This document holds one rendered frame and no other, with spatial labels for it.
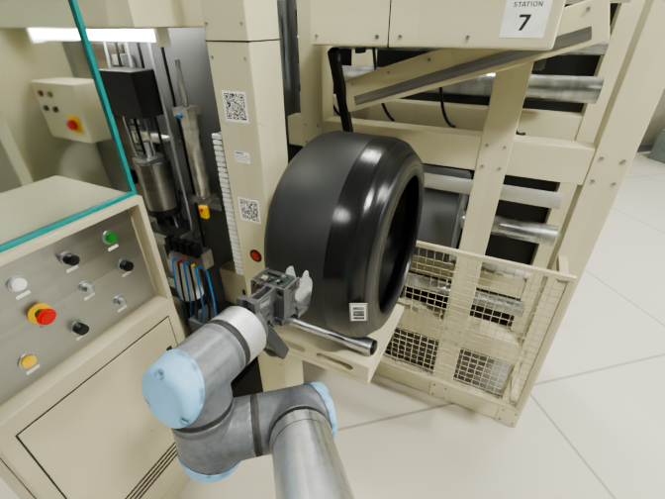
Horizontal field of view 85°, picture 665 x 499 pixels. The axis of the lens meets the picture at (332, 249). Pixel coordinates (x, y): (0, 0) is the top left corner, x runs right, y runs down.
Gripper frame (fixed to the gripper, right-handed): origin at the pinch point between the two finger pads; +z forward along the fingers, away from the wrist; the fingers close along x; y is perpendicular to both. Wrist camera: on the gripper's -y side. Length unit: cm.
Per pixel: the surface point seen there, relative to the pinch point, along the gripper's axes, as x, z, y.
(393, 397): -7, 86, -113
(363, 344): -7.7, 20.6, -28.1
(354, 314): -8.9, 7.3, -9.1
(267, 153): 26.4, 24.6, 20.0
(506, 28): -25, 44, 52
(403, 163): -10.6, 26.5, 22.3
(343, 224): -4.3, 8.3, 11.8
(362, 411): 5, 71, -114
